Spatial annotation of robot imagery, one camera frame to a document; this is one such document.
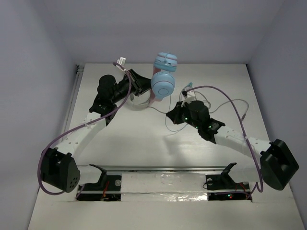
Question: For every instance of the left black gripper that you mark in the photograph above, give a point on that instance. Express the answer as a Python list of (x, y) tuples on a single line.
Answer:
[(137, 82)]

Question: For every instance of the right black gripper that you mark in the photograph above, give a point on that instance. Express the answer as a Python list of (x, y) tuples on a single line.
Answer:
[(175, 114)]

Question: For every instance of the pink blue cat-ear headphones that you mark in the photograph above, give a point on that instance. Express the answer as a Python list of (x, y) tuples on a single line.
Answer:
[(162, 81)]

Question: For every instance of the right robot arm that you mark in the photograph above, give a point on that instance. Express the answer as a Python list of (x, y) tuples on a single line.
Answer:
[(272, 161)]

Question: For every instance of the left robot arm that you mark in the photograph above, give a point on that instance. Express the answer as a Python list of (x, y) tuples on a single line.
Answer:
[(58, 172)]

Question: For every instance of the white foil-taped block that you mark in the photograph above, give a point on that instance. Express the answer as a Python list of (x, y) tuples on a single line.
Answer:
[(163, 187)]

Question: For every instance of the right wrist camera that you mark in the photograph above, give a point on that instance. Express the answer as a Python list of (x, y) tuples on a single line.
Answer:
[(188, 95)]

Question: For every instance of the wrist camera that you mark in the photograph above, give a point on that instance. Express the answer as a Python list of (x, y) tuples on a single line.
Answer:
[(188, 95), (120, 63)]

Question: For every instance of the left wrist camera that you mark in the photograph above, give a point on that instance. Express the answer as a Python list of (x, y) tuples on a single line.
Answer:
[(120, 63)]

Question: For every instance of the aluminium rail frame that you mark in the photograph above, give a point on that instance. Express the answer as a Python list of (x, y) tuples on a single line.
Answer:
[(72, 101)]

